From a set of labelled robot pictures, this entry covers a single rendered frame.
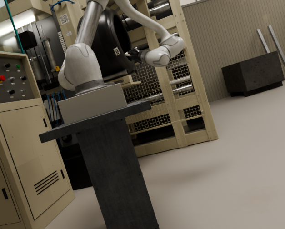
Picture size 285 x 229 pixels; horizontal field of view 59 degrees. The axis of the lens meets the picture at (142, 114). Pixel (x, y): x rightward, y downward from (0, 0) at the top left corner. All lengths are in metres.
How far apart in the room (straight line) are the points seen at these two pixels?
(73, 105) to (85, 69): 0.20
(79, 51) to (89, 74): 0.13
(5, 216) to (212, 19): 5.82
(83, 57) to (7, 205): 1.12
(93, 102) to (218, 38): 5.51
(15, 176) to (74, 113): 0.76
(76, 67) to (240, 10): 5.92
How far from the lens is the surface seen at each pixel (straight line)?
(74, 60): 1.33
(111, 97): 1.23
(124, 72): 2.12
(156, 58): 1.60
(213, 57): 6.41
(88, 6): 1.76
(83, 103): 1.24
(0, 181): 1.91
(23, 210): 1.90
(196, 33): 6.38
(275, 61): 5.73
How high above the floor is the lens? 0.69
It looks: 5 degrees down
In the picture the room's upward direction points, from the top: 17 degrees counter-clockwise
